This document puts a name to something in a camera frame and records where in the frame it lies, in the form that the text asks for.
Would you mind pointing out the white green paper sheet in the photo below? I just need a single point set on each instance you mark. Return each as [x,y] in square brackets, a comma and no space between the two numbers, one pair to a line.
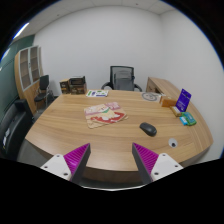
[97,93]

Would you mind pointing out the grey mesh office chair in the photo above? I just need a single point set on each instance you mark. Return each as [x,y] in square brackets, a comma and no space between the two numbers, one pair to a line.
[122,78]

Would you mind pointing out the black leather armchair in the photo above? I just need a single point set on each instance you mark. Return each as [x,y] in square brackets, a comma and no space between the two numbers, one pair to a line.
[14,127]

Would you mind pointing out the dark box stack top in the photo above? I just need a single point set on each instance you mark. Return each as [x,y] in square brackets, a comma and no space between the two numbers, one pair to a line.
[77,80]

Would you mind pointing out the yellow small box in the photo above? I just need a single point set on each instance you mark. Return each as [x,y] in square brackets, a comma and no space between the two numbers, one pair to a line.
[176,111]

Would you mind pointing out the cartoon printed mouse pad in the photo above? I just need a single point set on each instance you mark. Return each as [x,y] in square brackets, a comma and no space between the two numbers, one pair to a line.
[104,114]

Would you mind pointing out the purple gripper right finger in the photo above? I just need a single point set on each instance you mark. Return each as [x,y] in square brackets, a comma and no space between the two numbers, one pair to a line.
[153,166]

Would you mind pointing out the green blue packet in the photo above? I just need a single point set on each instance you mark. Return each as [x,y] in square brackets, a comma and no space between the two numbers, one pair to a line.
[187,119]

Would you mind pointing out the purple standing sign card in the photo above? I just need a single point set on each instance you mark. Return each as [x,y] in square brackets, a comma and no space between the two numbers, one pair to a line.
[183,100]

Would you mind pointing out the small brown box left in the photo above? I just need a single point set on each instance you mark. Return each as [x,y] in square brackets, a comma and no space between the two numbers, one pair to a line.
[64,85]

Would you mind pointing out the black chair by cabinet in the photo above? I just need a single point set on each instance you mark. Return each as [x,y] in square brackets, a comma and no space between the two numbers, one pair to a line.
[44,92]

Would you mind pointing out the black computer mouse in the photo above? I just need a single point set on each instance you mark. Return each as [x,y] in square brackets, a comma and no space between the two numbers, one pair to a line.
[149,129]

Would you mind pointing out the wooden side desk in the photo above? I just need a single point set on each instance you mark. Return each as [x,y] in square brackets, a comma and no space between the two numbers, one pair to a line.
[158,85]

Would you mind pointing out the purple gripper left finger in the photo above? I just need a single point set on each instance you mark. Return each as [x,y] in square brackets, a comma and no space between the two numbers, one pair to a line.
[71,165]

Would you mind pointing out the brown cardboard box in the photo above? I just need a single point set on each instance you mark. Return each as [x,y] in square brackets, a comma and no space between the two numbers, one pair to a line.
[78,89]

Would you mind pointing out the orange small box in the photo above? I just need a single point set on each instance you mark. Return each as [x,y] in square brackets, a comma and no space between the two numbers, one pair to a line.
[167,101]

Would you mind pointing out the wooden bookcase cabinet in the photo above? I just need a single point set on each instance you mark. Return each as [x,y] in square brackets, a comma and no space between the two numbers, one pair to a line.
[28,70]

